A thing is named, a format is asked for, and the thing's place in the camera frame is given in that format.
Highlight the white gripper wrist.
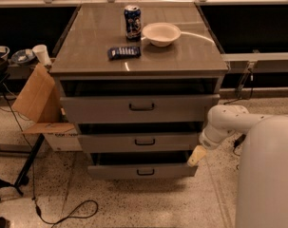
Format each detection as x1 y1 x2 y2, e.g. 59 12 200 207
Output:
187 124 228 167

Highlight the grey drawer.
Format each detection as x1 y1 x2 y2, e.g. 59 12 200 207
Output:
87 162 198 180
61 94 220 124
79 132 199 153

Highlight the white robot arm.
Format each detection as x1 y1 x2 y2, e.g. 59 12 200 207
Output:
187 104 288 228

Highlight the grey bottom drawer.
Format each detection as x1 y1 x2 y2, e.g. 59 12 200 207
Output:
87 162 198 180

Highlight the grey drawer cabinet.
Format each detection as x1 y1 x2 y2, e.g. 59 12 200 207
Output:
48 2 230 181

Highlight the grey top drawer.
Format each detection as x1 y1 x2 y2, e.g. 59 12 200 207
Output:
61 94 220 124

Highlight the blue snack packet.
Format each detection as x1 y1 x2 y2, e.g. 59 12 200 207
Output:
107 47 141 60

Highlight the white bowl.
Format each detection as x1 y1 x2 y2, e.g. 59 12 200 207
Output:
142 23 182 48

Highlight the blue soda can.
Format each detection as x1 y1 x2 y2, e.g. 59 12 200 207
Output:
124 5 142 41

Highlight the brown cardboard box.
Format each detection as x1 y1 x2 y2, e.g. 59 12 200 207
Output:
12 64 82 151

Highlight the black clamp on floor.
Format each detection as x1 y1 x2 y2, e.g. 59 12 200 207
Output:
0 170 25 203

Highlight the black stand leg left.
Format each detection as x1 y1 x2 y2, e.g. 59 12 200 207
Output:
14 134 45 188

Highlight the white paper cup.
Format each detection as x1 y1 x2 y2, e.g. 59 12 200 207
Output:
32 45 51 66

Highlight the blue bowl on shelf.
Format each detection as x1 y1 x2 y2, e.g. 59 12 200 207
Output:
11 48 36 66

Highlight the black power cable right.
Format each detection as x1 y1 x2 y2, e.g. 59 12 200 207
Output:
222 69 256 171

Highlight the black floor cable left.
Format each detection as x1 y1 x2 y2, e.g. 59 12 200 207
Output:
0 92 99 226

